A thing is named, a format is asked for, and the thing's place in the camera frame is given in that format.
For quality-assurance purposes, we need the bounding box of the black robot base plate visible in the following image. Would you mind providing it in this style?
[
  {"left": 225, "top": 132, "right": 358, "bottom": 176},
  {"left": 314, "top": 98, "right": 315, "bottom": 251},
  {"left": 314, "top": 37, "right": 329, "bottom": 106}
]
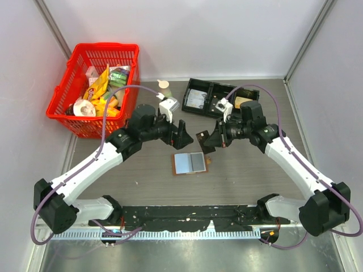
[{"left": 99, "top": 205, "right": 290, "bottom": 232}]

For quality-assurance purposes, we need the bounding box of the green liquid squeeze bottle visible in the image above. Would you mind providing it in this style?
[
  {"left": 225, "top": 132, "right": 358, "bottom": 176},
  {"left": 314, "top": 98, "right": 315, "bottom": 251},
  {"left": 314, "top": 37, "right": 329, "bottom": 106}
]
[{"left": 157, "top": 79, "right": 172, "bottom": 98}]

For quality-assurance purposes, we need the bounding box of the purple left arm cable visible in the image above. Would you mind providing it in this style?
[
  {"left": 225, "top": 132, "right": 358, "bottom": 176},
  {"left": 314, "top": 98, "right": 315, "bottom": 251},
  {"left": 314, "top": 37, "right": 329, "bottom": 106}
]
[{"left": 30, "top": 84, "right": 168, "bottom": 247}]

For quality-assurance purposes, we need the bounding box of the yellow boxed snack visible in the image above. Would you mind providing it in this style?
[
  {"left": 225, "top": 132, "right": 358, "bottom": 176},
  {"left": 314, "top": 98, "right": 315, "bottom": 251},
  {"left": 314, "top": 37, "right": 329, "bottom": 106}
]
[{"left": 91, "top": 97, "right": 120, "bottom": 117}]

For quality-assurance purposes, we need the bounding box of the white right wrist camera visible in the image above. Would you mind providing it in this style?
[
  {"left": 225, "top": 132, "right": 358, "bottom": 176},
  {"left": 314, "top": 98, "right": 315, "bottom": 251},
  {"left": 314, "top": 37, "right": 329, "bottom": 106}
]
[{"left": 215, "top": 97, "right": 233, "bottom": 123}]

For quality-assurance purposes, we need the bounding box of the white tape roll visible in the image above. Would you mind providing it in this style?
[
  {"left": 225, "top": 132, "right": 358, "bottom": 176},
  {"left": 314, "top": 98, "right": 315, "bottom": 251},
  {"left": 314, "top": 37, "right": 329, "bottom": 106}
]
[{"left": 71, "top": 99, "right": 96, "bottom": 117}]

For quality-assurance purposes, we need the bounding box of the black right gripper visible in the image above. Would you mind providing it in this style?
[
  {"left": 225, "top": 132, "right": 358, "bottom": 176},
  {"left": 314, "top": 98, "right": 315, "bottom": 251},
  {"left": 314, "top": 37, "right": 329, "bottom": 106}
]
[{"left": 204, "top": 116, "right": 251, "bottom": 148}]

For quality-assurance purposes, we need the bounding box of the aluminium front rail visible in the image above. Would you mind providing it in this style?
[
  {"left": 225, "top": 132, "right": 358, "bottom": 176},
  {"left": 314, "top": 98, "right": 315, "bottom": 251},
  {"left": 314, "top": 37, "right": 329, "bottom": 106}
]
[{"left": 35, "top": 203, "right": 347, "bottom": 241}]

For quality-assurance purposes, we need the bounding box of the white card stack in tray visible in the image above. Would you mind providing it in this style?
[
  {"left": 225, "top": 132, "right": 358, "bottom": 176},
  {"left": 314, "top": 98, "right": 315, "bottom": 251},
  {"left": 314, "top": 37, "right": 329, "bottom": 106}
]
[{"left": 185, "top": 89, "right": 208, "bottom": 109}]

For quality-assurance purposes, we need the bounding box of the green sponge pack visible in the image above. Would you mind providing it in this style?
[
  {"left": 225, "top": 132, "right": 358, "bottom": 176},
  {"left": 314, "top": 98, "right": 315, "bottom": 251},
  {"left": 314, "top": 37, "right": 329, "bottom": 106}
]
[{"left": 109, "top": 70, "right": 128, "bottom": 87}]

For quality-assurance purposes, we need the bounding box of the brown leather card holder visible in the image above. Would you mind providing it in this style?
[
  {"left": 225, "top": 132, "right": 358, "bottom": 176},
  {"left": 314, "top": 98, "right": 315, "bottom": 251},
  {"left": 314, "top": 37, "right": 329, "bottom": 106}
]
[{"left": 171, "top": 152, "right": 209, "bottom": 176}]

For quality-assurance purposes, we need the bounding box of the black three-compartment tray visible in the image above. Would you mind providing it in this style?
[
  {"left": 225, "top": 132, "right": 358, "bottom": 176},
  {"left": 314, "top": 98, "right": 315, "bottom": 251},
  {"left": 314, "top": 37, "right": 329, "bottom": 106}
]
[{"left": 181, "top": 78, "right": 259, "bottom": 118}]

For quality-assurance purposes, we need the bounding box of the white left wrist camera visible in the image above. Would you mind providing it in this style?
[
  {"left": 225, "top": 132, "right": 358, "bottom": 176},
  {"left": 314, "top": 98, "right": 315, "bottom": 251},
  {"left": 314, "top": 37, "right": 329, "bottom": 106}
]
[{"left": 159, "top": 97, "right": 180, "bottom": 123}]

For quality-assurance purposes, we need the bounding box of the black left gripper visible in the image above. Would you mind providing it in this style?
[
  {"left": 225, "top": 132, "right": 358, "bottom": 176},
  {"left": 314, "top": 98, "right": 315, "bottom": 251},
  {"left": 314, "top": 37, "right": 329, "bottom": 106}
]
[{"left": 141, "top": 109, "right": 193, "bottom": 149}]

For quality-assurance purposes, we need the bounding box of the gold card stack in tray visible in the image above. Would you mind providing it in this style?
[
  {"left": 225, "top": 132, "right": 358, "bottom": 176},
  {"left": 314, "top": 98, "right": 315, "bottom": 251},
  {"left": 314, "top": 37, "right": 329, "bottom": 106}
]
[{"left": 234, "top": 96, "right": 252, "bottom": 109}]

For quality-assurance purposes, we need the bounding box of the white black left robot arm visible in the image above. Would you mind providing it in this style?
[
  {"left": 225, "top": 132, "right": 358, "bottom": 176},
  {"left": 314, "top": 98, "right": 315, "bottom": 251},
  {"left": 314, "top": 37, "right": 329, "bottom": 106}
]
[{"left": 33, "top": 104, "right": 193, "bottom": 234}]

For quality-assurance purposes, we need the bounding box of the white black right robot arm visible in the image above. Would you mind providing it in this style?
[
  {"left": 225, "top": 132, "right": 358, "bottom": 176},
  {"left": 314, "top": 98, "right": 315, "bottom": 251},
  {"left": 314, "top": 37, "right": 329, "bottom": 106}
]
[{"left": 205, "top": 98, "right": 351, "bottom": 236}]

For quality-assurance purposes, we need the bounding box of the yellow snack bag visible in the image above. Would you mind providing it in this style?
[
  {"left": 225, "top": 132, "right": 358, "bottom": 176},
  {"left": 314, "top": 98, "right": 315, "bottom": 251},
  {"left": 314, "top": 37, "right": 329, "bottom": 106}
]
[{"left": 83, "top": 65, "right": 109, "bottom": 101}]

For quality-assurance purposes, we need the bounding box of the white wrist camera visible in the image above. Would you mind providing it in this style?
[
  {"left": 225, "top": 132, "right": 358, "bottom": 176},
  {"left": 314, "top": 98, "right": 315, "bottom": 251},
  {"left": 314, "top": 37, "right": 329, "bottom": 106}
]
[
  {"left": 159, "top": 97, "right": 180, "bottom": 123},
  {"left": 215, "top": 97, "right": 233, "bottom": 123}
]

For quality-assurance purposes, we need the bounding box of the red plastic shopping basket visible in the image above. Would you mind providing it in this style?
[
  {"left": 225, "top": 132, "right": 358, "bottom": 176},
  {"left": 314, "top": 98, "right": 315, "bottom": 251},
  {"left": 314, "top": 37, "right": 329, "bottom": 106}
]
[{"left": 46, "top": 42, "right": 140, "bottom": 139}]

